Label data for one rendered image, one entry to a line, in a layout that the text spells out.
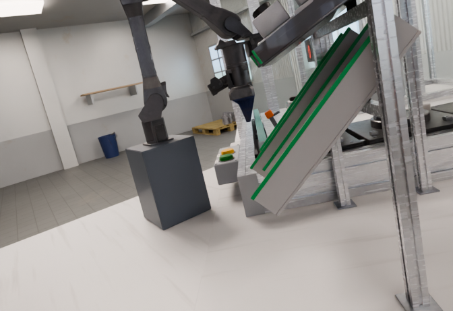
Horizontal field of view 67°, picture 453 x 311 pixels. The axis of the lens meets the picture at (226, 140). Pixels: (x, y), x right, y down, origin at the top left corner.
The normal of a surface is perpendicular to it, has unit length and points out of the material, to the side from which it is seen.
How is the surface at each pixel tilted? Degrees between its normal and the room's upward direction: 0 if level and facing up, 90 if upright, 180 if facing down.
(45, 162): 90
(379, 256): 0
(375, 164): 90
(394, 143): 90
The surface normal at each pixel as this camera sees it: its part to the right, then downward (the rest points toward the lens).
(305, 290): -0.22, -0.96
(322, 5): -0.22, 0.23
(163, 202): 0.53, 0.04
